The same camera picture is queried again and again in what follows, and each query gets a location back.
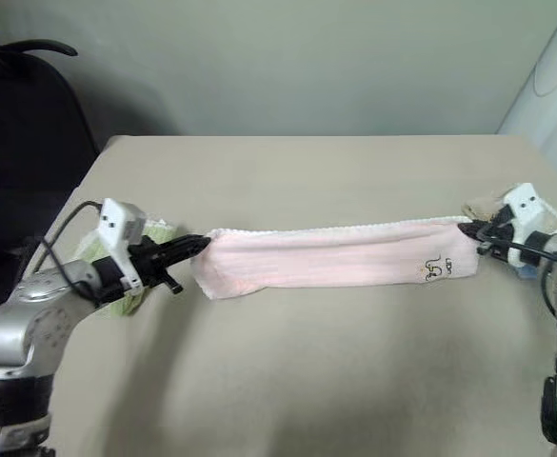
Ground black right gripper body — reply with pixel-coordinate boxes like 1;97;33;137
477;211;516;261

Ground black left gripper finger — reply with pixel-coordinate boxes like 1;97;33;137
167;246;208;266
165;234;211;253

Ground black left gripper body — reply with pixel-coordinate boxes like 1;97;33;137
128;237;185;295

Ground pink ribbed towel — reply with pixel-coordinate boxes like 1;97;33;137
189;214;480;302

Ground beige towel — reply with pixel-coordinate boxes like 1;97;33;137
462;189;557;235

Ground light green towel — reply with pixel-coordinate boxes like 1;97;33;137
73;217;185;319

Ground white panel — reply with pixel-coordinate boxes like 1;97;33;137
495;0;557;147

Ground black chair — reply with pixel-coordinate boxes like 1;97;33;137
0;31;102;329

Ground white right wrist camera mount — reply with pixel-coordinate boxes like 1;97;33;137
502;182;554;264

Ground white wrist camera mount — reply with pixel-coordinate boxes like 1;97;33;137
97;197;145;290
502;182;554;264

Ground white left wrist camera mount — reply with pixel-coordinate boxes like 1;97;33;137
97;197;145;290

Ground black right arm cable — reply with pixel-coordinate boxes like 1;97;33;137
480;227;557;276

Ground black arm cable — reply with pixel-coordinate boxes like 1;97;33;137
39;200;104;295
480;227;557;276

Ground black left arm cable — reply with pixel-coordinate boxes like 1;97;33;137
39;200;104;295

